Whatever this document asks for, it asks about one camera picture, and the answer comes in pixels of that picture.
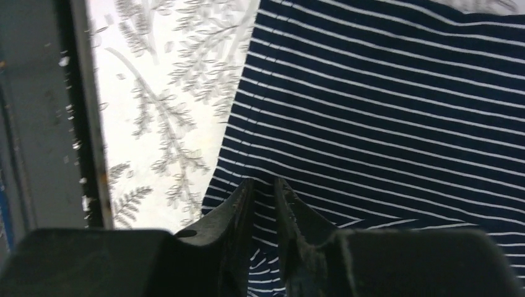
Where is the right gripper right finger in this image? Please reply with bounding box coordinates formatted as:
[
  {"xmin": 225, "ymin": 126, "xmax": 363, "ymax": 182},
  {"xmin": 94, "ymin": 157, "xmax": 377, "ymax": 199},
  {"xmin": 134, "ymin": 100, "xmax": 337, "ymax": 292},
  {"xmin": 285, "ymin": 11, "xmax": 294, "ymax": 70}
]
[{"xmin": 274, "ymin": 178, "xmax": 339, "ymax": 296}]

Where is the floral table mat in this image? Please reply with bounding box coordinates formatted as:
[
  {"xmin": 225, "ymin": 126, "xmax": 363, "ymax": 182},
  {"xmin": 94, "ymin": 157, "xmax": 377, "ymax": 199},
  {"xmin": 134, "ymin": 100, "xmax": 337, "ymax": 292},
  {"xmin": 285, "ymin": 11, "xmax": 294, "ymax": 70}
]
[{"xmin": 90, "ymin": 1, "xmax": 524, "ymax": 231}]

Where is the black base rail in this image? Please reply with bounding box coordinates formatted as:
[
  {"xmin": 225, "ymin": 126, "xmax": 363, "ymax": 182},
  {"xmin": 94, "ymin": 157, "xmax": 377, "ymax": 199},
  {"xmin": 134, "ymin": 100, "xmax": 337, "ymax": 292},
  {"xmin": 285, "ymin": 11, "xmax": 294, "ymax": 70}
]
[{"xmin": 1, "ymin": 1, "xmax": 113, "ymax": 246}]

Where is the navy striped underwear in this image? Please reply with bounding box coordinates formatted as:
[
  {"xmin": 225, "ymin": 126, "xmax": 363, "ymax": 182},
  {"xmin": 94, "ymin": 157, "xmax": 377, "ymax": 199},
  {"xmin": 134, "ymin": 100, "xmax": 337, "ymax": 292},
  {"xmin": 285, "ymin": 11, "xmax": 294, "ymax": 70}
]
[{"xmin": 202, "ymin": 1, "xmax": 524, "ymax": 296}]

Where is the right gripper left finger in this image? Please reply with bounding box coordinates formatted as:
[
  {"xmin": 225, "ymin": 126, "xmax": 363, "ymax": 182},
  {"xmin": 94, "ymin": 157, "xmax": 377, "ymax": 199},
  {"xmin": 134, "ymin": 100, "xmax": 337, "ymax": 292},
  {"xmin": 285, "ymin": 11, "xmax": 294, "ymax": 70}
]
[{"xmin": 174, "ymin": 179, "xmax": 254, "ymax": 296}]

